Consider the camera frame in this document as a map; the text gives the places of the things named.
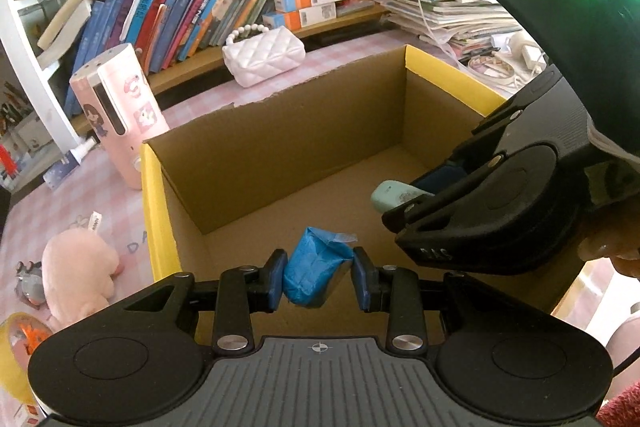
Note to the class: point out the stack of papers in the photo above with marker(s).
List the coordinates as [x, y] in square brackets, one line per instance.
[450, 12]

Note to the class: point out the white charger plug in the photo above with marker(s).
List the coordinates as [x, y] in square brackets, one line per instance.
[534, 57]

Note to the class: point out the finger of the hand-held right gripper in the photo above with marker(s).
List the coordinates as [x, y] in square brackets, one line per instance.
[480, 152]
[430, 237]

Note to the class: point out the yellow tape roll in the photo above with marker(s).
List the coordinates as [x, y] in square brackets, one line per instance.
[15, 357]

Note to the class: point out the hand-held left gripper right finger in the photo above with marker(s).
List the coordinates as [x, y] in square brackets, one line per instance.
[361, 279]

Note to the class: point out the small clear spray bottle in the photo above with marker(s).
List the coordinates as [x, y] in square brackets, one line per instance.
[65, 167]

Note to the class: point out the pink checked tablecloth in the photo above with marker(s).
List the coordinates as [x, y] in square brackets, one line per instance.
[60, 217]

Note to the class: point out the mint green small case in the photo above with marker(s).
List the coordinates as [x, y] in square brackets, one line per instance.
[395, 197]

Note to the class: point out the white quilted handbag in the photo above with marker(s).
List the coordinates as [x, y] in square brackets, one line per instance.
[265, 54]

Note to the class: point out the pink cylindrical dispenser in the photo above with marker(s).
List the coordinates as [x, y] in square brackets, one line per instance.
[125, 117]

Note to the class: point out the blue plastic packet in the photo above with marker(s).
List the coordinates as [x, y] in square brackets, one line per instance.
[312, 267]

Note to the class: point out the pink plush chick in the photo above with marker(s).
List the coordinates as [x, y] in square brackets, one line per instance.
[75, 277]

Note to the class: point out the cream paperback book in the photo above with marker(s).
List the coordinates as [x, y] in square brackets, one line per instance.
[65, 17]

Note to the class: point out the small grey toy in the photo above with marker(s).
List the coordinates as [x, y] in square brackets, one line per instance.
[31, 287]

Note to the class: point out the person's right hand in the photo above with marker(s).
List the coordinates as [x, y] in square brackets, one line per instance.
[617, 252]

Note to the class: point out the white wooden bookshelf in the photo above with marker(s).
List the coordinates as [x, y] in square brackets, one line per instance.
[30, 62]

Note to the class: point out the row of colourful books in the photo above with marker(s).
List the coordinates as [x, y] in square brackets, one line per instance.
[200, 12]

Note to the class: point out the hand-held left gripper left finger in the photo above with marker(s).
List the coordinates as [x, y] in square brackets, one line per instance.
[275, 281]

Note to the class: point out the yellow cardboard box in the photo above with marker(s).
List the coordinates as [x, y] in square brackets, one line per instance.
[280, 157]

